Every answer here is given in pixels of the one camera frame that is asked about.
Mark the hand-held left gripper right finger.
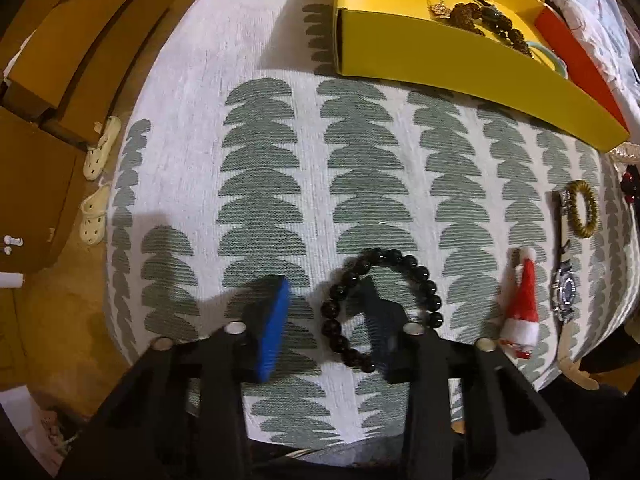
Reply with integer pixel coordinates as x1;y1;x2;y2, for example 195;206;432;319
359;277;591;480

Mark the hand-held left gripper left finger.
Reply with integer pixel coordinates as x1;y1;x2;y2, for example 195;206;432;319
57;275;292;480

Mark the black bead bracelet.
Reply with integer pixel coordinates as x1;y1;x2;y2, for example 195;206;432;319
320;248;446;373

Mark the yellow cardboard box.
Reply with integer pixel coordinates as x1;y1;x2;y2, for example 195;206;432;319
332;0;631;154

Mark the brown wooden bead bracelet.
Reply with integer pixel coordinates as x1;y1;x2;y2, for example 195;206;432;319
447;2;535;58

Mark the red santa hat clip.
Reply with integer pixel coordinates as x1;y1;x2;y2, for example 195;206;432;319
500;246;542;360

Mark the green patterned bed sheet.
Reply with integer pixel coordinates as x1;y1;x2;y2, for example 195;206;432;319
102;0;640;461

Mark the cream slipper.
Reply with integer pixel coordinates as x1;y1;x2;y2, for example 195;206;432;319
82;115;122;182
80;183;112;248

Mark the pearl hair claw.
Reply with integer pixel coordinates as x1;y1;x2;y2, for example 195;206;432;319
606;142;640;166

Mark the wooden drawer cabinet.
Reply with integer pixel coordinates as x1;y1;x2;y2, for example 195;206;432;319
0;0;223;273

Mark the light blue quilt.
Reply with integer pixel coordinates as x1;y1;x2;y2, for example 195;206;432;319
542;0;640;111

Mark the wristwatch with beige strap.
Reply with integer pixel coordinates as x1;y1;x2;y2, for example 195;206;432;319
550;190;601;391

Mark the yellow bead bracelet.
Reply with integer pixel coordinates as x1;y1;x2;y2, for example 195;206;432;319
565;180;600;237

